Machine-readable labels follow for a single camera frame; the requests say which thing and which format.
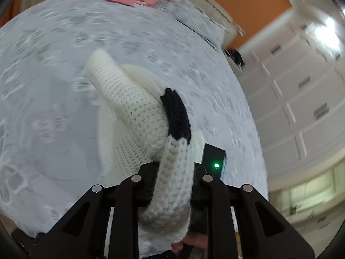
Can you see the bed with grey butterfly sheet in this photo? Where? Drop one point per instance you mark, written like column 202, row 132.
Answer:
column 54, row 86

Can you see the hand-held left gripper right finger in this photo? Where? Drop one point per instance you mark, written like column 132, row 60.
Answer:
column 199, row 171

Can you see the beige padded headboard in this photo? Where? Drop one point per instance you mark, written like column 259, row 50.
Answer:
column 215, row 8

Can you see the person's right hand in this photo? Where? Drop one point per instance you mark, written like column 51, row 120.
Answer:
column 194, row 240

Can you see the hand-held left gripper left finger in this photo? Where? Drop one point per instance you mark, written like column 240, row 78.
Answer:
column 147, row 183

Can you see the white red black knit sweater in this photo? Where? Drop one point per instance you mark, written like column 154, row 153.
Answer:
column 140, row 118

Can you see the white wardrobe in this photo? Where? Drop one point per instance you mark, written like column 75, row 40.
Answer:
column 302, row 99

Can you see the black bag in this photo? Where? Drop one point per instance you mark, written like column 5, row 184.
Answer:
column 234, row 58

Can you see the grey butterfly pillow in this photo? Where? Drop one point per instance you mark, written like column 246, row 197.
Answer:
column 199, row 21

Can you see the wall switch panel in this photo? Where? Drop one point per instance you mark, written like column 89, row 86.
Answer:
column 240, row 29

